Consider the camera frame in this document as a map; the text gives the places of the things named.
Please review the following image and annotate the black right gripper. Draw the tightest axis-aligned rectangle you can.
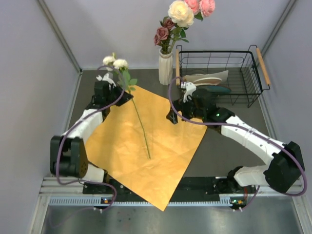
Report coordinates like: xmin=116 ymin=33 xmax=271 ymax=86
xmin=167 ymin=95 xmax=206 ymax=125

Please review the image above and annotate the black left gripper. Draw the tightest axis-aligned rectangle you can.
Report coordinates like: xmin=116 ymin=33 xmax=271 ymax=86
xmin=105 ymin=83 xmax=133 ymax=107

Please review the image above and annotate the white rose stem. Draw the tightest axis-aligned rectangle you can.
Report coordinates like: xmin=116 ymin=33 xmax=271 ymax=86
xmin=102 ymin=52 xmax=151 ymax=159
xmin=168 ymin=0 xmax=195 ymax=52

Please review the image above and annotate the orange wrapping paper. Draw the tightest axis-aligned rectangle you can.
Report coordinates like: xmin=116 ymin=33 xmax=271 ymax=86
xmin=85 ymin=86 xmax=206 ymax=211

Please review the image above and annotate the dusty mauve rose stem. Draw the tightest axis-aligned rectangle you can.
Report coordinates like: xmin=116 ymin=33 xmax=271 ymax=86
xmin=154 ymin=17 xmax=175 ymax=55

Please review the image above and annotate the pink rose stem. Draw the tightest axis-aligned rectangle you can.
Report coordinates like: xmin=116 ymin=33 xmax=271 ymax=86
xmin=185 ymin=0 xmax=215 ymax=21

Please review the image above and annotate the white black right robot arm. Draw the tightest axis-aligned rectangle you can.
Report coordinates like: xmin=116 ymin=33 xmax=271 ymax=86
xmin=166 ymin=87 xmax=304 ymax=194

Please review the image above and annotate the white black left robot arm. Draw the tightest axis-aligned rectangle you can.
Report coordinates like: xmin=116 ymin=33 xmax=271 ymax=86
xmin=50 ymin=79 xmax=134 ymax=194

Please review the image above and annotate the white ribbed ceramic vase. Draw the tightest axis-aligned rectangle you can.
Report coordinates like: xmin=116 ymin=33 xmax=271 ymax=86
xmin=158 ymin=49 xmax=173 ymax=85

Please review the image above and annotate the beige round plate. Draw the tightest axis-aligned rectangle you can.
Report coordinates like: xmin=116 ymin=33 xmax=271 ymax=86
xmin=183 ymin=76 xmax=222 ymax=86

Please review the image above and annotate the teal round plate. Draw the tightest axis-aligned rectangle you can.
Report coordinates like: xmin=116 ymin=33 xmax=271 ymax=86
xmin=196 ymin=85 xmax=231 ymax=94

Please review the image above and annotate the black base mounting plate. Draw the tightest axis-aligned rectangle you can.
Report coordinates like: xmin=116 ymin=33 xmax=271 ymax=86
xmin=82 ymin=177 xmax=255 ymax=195

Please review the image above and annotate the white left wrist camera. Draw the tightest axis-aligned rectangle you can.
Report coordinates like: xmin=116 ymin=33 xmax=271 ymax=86
xmin=96 ymin=72 xmax=116 ymax=87

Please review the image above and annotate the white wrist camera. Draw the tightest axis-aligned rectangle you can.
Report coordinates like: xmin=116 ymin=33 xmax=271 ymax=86
xmin=180 ymin=81 xmax=196 ymax=103
xmin=96 ymin=72 xmax=116 ymax=87

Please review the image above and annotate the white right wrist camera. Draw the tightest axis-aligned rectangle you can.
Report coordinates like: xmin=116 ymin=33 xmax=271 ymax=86
xmin=180 ymin=81 xmax=196 ymax=103

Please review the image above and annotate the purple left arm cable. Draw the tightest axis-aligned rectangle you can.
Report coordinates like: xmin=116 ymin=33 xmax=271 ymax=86
xmin=55 ymin=65 xmax=127 ymax=212

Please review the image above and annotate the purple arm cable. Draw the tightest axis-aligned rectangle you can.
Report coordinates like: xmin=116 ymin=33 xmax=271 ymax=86
xmin=168 ymin=77 xmax=307 ymax=212
xmin=55 ymin=65 xmax=127 ymax=212

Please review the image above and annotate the black wire dish basket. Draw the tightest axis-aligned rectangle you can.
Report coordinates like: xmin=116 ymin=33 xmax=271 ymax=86
xmin=176 ymin=45 xmax=271 ymax=107

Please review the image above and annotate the grey slotted cable duct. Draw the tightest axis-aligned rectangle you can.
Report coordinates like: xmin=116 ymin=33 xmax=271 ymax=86
xmin=48 ymin=195 xmax=237 ymax=207

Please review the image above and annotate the aluminium frame rail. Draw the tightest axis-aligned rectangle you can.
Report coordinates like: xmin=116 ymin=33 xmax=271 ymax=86
xmin=257 ymin=177 xmax=304 ymax=196

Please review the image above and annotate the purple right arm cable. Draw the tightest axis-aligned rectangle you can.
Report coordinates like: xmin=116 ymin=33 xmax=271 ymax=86
xmin=168 ymin=77 xmax=307 ymax=212

